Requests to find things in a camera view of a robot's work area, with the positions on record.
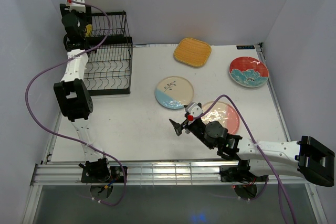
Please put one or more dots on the cream blue plate with sprig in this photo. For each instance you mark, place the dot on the cream blue plate with sprig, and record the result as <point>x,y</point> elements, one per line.
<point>174,92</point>

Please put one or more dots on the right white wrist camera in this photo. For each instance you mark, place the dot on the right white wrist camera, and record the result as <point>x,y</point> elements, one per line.
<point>193,111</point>

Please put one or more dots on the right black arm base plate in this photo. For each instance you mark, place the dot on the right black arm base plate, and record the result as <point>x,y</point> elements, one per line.
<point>235,175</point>

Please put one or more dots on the blue label sticker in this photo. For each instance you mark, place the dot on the blue label sticker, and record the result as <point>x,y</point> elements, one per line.
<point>245,47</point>

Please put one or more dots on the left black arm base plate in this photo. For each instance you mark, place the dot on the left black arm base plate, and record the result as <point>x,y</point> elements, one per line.
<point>104,175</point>

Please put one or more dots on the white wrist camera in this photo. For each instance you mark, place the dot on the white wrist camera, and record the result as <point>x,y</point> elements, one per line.
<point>193,111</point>
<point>76,5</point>

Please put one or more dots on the square orange woven plate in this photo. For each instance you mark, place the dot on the square orange woven plate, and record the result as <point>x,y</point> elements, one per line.
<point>192,52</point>

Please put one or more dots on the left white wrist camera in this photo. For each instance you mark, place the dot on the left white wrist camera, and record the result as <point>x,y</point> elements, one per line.
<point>76,5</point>

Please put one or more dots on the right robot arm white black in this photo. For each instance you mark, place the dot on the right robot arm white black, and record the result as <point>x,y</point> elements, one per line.
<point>306,158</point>

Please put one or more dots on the black wire dish rack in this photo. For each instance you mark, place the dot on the black wire dish rack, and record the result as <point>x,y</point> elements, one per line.
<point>108,71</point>

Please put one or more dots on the aluminium front rail frame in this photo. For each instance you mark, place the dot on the aluminium front rail frame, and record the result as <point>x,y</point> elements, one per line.
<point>138,173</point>

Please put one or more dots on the red plate blue flower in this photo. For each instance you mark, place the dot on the red plate blue flower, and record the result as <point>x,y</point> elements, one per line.
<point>248,72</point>

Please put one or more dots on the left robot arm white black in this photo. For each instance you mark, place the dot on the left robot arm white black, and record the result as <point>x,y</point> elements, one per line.
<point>73,97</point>

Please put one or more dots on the cream pink plate with sprig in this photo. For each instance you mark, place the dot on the cream pink plate with sprig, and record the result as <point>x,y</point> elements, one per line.
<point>225,114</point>

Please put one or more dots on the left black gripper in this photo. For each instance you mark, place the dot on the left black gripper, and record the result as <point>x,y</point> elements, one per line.
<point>86,16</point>

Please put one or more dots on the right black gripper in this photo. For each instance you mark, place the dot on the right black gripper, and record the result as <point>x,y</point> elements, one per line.
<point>178,127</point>

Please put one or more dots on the round yellow green woven plate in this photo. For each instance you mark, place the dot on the round yellow green woven plate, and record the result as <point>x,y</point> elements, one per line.
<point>88,30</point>

